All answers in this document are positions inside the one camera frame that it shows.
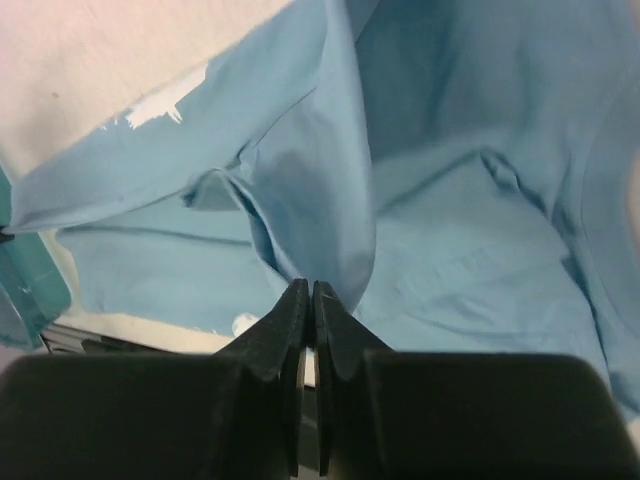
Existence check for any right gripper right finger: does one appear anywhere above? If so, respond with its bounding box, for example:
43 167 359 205
312 282 639 479

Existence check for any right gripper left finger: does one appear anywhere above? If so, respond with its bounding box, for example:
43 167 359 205
1 280 309 479

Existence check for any light blue t shirt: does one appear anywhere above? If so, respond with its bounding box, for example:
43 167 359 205
8 1 639 417

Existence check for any teal plastic bin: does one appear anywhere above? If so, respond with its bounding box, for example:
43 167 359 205
0 162 71 349

